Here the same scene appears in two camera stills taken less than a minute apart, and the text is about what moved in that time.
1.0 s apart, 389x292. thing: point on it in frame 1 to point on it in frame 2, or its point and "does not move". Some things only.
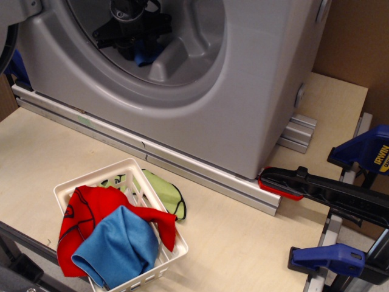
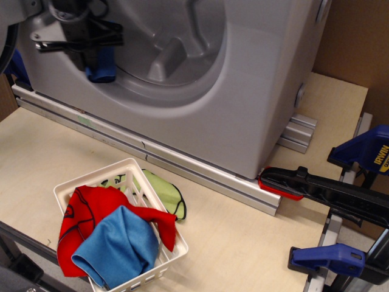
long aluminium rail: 235,184 does not move
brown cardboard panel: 354,47 does not move
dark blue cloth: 146,52 to 106,69
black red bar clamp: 355,202 does not move
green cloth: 169,194 does not move
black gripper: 132,25 to 84,34
